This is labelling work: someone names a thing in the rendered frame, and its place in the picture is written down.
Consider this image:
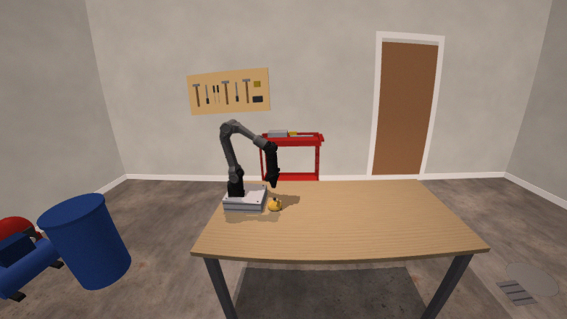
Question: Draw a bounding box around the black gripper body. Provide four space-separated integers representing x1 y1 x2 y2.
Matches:
265 166 280 182

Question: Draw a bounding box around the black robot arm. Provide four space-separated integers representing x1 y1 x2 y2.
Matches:
220 120 278 197

